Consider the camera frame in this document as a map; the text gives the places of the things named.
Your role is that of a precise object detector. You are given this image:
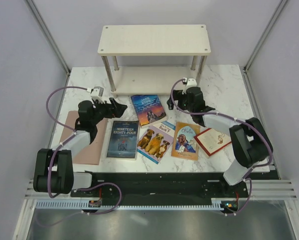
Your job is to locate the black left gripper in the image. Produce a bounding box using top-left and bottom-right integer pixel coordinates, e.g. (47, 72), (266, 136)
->
(91, 97), (127, 125)

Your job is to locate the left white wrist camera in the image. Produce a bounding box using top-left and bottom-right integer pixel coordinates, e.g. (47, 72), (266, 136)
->
(86, 86), (108, 104)

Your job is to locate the dog picture book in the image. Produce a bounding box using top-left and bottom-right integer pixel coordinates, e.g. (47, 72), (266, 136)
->
(137, 121), (176, 164)

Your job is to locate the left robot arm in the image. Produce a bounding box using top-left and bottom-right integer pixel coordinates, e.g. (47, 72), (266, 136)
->
(33, 97), (128, 198)

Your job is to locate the white slotted cable duct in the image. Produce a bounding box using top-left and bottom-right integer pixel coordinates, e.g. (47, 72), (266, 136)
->
(35, 199), (237, 211)

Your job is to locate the Nineteen Eighty-Four book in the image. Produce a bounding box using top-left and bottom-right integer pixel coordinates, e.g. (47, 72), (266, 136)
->
(106, 120), (139, 160)

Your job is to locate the Jane Eyre book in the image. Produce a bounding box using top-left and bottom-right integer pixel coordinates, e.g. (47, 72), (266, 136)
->
(130, 94), (168, 129)

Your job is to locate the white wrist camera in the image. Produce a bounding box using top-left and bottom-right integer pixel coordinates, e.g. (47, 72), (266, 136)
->
(182, 77), (197, 87)
(86, 86), (108, 104)

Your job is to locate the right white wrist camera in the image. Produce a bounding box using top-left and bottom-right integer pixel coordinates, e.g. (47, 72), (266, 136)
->
(182, 77), (197, 87)

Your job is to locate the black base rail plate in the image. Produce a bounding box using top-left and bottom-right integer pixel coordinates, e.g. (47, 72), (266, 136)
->
(70, 172), (248, 206)

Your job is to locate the pink file folder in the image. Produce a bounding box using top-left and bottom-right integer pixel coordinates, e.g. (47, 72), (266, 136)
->
(60, 110), (108, 165)

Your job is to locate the Othello book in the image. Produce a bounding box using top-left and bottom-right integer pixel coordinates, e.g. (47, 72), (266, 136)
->
(171, 121), (201, 161)

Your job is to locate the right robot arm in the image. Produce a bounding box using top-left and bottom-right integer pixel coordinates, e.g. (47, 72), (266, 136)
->
(167, 86), (273, 197)

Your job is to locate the white two-tier wooden shelf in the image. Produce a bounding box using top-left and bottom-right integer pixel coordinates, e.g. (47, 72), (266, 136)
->
(97, 24), (211, 97)

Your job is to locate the red cream cover book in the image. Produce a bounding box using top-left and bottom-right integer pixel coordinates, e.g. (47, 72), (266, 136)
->
(194, 128), (232, 157)

